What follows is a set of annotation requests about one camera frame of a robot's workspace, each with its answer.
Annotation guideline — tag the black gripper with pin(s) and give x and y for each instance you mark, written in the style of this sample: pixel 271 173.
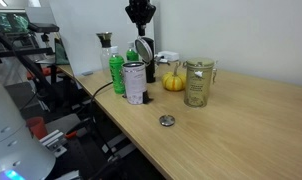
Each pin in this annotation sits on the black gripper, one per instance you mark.
pixel 140 10

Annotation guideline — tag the round metal hinged lid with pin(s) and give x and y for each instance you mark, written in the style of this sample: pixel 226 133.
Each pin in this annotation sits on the round metal hinged lid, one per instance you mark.
pixel 143 50

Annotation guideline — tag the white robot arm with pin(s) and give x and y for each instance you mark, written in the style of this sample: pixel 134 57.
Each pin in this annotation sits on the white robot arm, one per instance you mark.
pixel 14 140

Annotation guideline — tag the white cylindrical tin container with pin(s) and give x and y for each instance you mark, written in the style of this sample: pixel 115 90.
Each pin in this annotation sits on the white cylindrical tin container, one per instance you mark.
pixel 135 83

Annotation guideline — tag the green bottle white cap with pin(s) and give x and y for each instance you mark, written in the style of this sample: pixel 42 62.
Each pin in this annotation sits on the green bottle white cap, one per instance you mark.
pixel 116 74
pixel 132 54

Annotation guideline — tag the white power adapter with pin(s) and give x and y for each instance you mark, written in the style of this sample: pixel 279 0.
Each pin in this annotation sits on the white power adapter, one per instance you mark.
pixel 168 55

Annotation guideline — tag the black cylindrical bottle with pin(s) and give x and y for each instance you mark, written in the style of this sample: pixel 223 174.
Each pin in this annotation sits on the black cylindrical bottle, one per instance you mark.
pixel 151 71

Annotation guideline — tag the clear glass carafe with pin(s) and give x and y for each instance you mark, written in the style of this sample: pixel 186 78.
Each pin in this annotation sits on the clear glass carafe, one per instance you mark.
pixel 105 55

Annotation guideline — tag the white board panel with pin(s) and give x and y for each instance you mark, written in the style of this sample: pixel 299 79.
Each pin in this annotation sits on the white board panel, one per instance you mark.
pixel 81 33

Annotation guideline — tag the small yellow orange pumpkin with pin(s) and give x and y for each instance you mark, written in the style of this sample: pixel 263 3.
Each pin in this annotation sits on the small yellow orange pumpkin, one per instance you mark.
pixel 173 82

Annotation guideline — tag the small grey flat item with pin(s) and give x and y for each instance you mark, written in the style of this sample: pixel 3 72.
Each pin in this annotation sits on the small grey flat item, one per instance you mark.
pixel 87 72

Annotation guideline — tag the clear glass jar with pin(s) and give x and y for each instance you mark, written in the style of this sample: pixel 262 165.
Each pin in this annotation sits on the clear glass jar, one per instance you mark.
pixel 198 85

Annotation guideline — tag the round silver metal disc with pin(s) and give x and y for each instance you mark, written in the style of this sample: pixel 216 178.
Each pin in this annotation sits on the round silver metal disc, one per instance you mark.
pixel 167 120

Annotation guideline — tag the red cup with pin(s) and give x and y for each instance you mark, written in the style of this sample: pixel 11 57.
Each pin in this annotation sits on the red cup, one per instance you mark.
pixel 36 127

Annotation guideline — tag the black camera on stand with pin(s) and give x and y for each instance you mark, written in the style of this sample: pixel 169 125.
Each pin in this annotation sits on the black camera on stand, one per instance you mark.
pixel 43 27

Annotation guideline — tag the aluminium profile bracket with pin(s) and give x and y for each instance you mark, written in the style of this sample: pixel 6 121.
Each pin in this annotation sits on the aluminium profile bracket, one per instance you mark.
pixel 53 142

